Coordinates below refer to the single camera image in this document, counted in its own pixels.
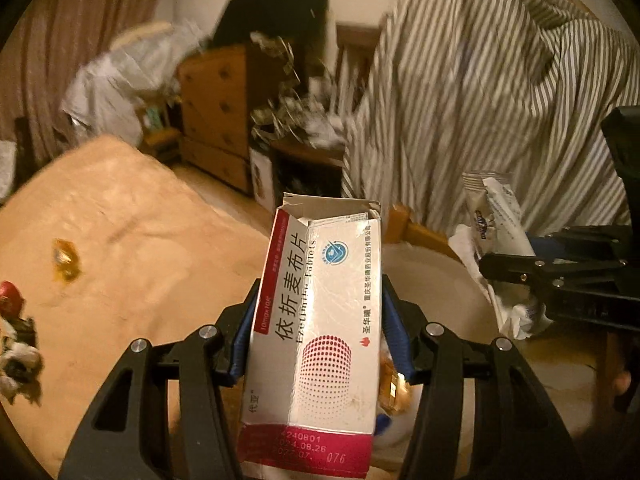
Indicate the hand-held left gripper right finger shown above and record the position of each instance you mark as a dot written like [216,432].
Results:
[396,342]

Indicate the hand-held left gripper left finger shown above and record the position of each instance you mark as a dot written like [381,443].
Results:
[240,342]

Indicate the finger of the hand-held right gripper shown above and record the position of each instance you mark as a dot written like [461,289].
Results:
[525,270]
[585,242]

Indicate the yellow cardboard box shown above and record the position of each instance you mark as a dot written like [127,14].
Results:
[395,385]

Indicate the white wrapper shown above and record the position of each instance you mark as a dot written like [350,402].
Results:
[500,210]

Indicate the white red medicine box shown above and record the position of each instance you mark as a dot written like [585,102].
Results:
[320,320]

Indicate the person's foot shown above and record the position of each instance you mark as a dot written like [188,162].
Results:
[624,382]

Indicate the small blue object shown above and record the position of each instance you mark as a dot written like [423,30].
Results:
[382,422]

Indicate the dark side table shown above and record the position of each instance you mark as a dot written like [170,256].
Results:
[305,170]

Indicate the yellow crumpled wrapper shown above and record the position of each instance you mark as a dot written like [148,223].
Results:
[67,260]

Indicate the striped sheet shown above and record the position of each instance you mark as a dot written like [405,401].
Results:
[475,85]

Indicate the small wooden chair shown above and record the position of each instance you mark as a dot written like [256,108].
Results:
[162,145]

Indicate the wooden dresser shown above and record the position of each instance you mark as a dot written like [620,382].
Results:
[215,110]

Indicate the red ball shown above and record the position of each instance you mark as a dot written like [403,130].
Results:
[9,300]

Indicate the large white plastic cover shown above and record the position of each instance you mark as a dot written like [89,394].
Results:
[115,90]

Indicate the tall wooden chair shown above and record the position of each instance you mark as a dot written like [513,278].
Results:
[355,45]

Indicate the pale pillow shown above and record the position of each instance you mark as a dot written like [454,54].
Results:
[140,32]

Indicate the black television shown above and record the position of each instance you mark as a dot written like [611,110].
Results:
[270,15]

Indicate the pink curtain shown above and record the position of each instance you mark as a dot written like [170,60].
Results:
[60,35]

